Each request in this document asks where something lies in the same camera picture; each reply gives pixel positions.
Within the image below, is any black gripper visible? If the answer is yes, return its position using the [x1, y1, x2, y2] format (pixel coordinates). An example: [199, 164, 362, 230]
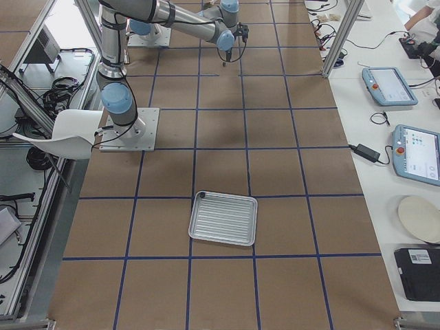
[222, 49, 232, 67]

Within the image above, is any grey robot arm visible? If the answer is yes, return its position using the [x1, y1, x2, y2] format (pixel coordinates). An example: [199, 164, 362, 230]
[97, 1, 146, 143]
[129, 1, 249, 63]

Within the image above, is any silver ribbed metal tray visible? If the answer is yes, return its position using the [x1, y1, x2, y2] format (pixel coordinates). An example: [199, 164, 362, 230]
[188, 190, 258, 246]

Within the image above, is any black power adapter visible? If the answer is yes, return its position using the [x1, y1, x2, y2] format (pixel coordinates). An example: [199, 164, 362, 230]
[349, 144, 380, 163]

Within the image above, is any white plastic chair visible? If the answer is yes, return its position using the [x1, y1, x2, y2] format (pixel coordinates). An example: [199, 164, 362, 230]
[13, 109, 102, 160]

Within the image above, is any far blue teach pendant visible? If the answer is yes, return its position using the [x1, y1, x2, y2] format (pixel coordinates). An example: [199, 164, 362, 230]
[362, 67, 418, 107]

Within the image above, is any blue teach pendant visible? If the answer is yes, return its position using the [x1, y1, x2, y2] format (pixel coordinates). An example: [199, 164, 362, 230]
[362, 67, 418, 107]
[392, 124, 439, 186]

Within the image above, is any near blue teach pendant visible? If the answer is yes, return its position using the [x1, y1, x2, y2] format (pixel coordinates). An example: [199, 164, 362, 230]
[392, 124, 439, 186]

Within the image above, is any white round plate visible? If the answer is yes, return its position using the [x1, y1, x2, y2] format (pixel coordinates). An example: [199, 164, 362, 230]
[398, 196, 439, 244]

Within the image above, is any black flat box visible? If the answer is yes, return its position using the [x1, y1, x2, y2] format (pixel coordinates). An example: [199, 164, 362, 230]
[394, 248, 439, 302]

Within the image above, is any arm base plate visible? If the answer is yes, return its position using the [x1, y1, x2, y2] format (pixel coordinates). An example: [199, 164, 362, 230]
[127, 26, 171, 48]
[98, 108, 160, 152]

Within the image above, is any aluminium frame post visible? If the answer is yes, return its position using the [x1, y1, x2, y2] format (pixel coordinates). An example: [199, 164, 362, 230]
[322, 0, 364, 78]

